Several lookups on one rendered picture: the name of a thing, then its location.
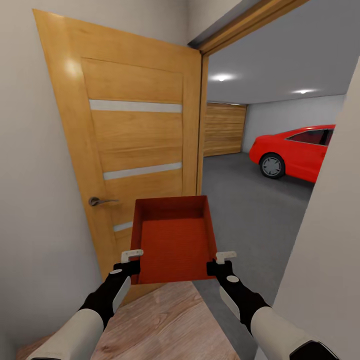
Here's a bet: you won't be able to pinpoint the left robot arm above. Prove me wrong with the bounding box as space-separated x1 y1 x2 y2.
25 249 144 360

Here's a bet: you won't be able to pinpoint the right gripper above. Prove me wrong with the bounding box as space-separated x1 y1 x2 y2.
206 260 233 277

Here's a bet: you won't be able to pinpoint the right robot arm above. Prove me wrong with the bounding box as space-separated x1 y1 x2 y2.
206 251 342 360

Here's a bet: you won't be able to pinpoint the storage box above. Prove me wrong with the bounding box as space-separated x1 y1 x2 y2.
130 195 217 285

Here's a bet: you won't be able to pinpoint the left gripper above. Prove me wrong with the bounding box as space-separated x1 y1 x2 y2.
113 260 141 276

